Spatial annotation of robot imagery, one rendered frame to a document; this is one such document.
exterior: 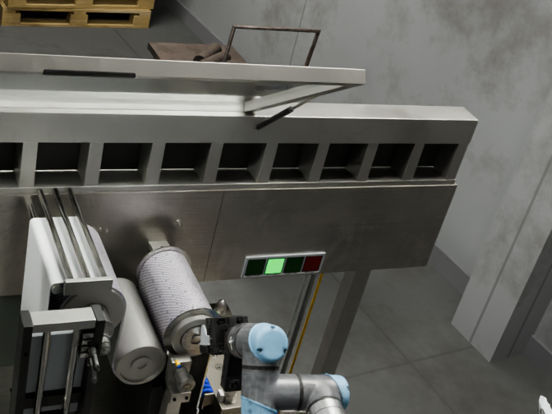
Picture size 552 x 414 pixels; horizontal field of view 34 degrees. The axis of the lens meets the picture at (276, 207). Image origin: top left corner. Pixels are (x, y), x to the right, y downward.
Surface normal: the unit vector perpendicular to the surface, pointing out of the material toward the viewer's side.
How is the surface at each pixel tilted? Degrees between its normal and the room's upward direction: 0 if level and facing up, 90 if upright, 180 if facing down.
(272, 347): 50
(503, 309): 90
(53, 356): 90
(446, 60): 90
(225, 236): 90
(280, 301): 0
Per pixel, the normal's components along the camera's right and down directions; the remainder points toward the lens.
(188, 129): 0.38, 0.55
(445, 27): -0.84, 0.10
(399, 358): 0.22, -0.83
